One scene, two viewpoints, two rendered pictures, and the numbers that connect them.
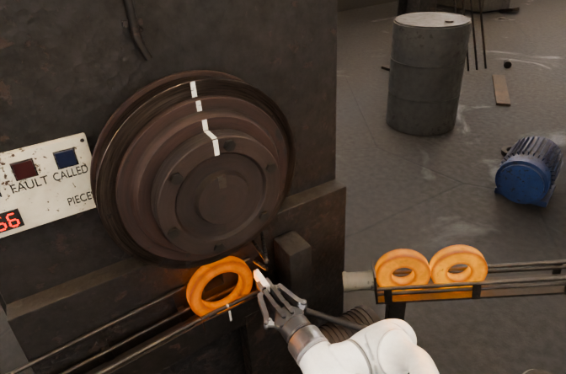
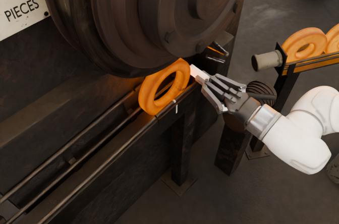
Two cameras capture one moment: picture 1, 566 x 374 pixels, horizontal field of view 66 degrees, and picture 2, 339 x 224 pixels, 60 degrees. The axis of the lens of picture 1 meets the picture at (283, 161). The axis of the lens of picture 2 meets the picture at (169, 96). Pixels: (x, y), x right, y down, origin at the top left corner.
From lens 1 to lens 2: 0.53 m
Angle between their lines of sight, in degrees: 25
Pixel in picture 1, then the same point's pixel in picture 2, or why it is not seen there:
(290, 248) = (218, 40)
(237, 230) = (213, 25)
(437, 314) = (271, 76)
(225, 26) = not seen: outside the picture
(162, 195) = not seen: outside the picture
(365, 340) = (315, 108)
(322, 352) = (287, 125)
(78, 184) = not seen: outside the picture
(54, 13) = not seen: outside the picture
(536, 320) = (332, 69)
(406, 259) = (313, 36)
